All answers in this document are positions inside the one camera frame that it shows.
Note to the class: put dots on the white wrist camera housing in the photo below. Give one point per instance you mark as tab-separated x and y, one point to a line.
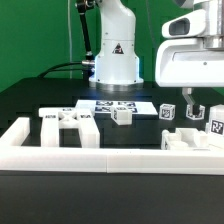
199	23

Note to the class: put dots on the white chair back part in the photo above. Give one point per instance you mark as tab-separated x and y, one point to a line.
55	119

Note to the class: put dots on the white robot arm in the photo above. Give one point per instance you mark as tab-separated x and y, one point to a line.
116	65

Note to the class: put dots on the white U-shaped frame fence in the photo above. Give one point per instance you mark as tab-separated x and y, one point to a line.
14	155

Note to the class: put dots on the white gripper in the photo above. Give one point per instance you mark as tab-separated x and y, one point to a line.
186	63

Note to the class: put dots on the black pole with clamp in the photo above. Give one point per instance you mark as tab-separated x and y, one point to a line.
82	7

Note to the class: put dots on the white chair seat part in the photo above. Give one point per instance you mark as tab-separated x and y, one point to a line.
184	139

